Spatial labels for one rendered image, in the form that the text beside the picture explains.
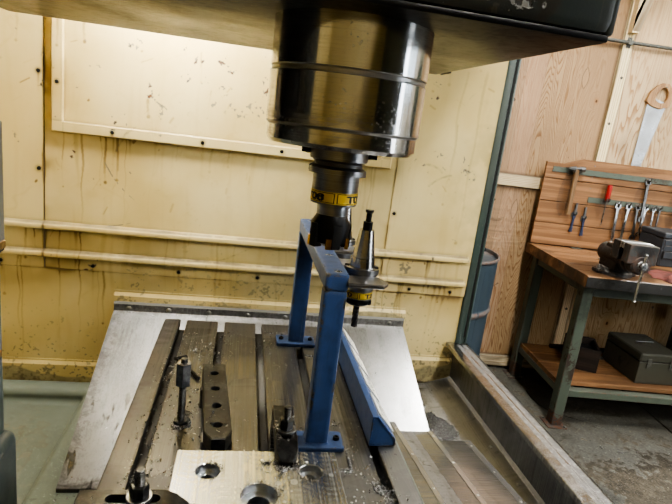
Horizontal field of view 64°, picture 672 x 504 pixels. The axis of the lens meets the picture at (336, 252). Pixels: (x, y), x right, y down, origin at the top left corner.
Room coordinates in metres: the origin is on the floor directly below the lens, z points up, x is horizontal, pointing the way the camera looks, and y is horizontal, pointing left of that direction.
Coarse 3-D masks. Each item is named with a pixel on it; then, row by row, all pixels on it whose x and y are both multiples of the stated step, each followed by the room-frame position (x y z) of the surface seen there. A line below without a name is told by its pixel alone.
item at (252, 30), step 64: (0, 0) 0.71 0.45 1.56; (64, 0) 0.64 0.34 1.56; (128, 0) 0.59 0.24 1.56; (192, 0) 0.54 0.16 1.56; (256, 0) 0.51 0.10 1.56; (320, 0) 0.47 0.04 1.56; (384, 0) 0.46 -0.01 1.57; (448, 0) 0.47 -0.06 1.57; (512, 0) 0.47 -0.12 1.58; (576, 0) 0.48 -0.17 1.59; (448, 64) 0.78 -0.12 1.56
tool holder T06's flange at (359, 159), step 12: (312, 156) 0.56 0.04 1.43; (324, 156) 0.55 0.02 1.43; (336, 156) 0.55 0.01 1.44; (348, 156) 0.55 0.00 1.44; (360, 156) 0.56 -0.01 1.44; (312, 168) 0.56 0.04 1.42; (324, 168) 0.55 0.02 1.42; (336, 168) 0.55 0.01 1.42; (348, 168) 0.55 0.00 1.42; (360, 168) 0.57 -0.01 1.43
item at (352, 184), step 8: (320, 176) 0.56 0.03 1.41; (328, 176) 0.55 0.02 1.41; (336, 176) 0.55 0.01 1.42; (312, 184) 0.57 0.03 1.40; (320, 184) 0.56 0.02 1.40; (328, 184) 0.55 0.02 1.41; (336, 184) 0.55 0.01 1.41; (344, 184) 0.55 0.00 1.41; (352, 184) 0.56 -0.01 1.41; (336, 192) 0.55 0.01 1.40; (344, 192) 0.55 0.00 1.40; (352, 192) 0.56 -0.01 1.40; (312, 200) 0.57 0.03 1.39
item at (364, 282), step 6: (354, 276) 0.89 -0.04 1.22; (360, 276) 0.89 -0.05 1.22; (348, 282) 0.85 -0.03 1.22; (354, 282) 0.85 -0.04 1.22; (360, 282) 0.86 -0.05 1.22; (366, 282) 0.86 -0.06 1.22; (372, 282) 0.86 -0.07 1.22; (378, 282) 0.87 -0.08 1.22; (384, 282) 0.88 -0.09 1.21; (366, 288) 0.85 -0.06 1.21; (372, 288) 0.85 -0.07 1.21; (378, 288) 0.85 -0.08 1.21; (384, 288) 0.85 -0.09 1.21
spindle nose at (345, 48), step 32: (288, 32) 0.52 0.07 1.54; (320, 32) 0.50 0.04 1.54; (352, 32) 0.50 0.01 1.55; (384, 32) 0.50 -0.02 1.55; (416, 32) 0.52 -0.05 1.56; (288, 64) 0.52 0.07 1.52; (320, 64) 0.50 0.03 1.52; (352, 64) 0.50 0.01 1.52; (384, 64) 0.50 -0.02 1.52; (416, 64) 0.53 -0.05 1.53; (288, 96) 0.52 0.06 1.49; (320, 96) 0.50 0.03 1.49; (352, 96) 0.50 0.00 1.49; (384, 96) 0.51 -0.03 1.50; (416, 96) 0.53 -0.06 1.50; (288, 128) 0.52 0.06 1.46; (320, 128) 0.50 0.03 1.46; (352, 128) 0.50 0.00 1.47; (384, 128) 0.51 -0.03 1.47; (416, 128) 0.54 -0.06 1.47
